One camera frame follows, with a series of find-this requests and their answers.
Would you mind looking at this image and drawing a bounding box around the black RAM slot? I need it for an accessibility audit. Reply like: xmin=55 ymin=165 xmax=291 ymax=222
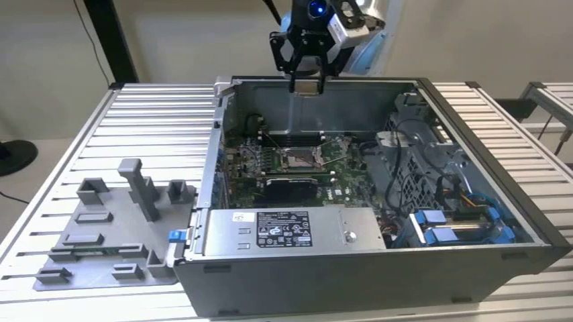
xmin=260 ymin=130 xmax=324 ymax=139
xmin=263 ymin=138 xmax=326 ymax=148

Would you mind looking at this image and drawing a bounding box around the orange wire bundle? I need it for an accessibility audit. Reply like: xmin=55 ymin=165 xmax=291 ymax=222
xmin=463 ymin=193 xmax=491 ymax=211

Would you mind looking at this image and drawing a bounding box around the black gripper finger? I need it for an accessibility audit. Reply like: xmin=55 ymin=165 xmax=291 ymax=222
xmin=268 ymin=30 xmax=306 ymax=94
xmin=315 ymin=40 xmax=342 ymax=95

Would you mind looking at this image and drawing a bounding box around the metal slat side table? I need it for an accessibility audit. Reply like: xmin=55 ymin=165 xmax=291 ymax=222
xmin=521 ymin=81 xmax=573 ymax=135

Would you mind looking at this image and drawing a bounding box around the black box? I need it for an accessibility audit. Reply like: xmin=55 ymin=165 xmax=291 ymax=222
xmin=494 ymin=98 xmax=538 ymax=123

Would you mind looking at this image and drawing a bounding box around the silver power supply unit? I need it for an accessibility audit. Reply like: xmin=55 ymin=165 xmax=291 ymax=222
xmin=203 ymin=207 xmax=389 ymax=254

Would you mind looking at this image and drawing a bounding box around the CPU socket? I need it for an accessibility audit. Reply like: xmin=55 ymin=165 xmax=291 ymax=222
xmin=279 ymin=146 xmax=324 ymax=169

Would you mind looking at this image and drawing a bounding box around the green RAM stick on rack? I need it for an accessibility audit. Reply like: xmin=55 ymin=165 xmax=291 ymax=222
xmin=51 ymin=246 xmax=144 ymax=256

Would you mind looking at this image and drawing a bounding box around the grey plastic parts rack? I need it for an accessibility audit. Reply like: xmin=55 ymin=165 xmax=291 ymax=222
xmin=33 ymin=157 xmax=199 ymax=292

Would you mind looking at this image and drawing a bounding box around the green motherboard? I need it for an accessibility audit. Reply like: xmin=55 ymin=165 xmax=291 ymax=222
xmin=219 ymin=133 xmax=387 ymax=211

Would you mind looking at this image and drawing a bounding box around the hard disk in blue carrier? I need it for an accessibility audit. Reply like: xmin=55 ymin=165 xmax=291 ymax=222
xmin=422 ymin=223 xmax=517 ymax=246

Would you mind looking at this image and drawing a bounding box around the black round stand base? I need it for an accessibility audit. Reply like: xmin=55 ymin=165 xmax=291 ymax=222
xmin=0 ymin=140 xmax=39 ymax=177

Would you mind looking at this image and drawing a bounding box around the open dark grey PC case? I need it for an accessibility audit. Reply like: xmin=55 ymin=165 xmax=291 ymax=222
xmin=172 ymin=75 xmax=573 ymax=318

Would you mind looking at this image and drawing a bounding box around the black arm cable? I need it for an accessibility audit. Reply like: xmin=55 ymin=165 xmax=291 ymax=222
xmin=262 ymin=0 xmax=283 ymax=23

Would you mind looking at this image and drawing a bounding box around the black upright post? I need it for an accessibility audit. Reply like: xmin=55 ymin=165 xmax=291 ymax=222
xmin=84 ymin=0 xmax=140 ymax=84

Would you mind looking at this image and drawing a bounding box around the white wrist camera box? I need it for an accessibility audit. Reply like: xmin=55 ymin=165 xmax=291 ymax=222
xmin=326 ymin=0 xmax=371 ymax=46

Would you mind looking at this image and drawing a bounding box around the grey perforated drive cage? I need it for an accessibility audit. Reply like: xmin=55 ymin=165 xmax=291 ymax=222
xmin=365 ymin=130 xmax=463 ymax=216

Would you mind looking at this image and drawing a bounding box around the silver CPU green board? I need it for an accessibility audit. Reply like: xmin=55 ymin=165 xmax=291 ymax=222
xmin=295 ymin=81 xmax=322 ymax=99

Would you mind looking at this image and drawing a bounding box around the black graphics card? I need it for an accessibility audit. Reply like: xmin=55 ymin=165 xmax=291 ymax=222
xmin=262 ymin=177 xmax=320 ymax=203

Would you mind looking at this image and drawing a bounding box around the thin metal locking lever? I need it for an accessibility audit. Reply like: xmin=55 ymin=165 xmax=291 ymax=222
xmin=262 ymin=131 xmax=283 ymax=151

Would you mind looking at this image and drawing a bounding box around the green RAM stick in board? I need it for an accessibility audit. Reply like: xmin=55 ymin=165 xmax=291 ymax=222
xmin=266 ymin=170 xmax=335 ymax=180

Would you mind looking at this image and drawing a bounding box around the metal socket cover frame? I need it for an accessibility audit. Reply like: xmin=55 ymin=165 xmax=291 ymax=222
xmin=319 ymin=138 xmax=350 ymax=166

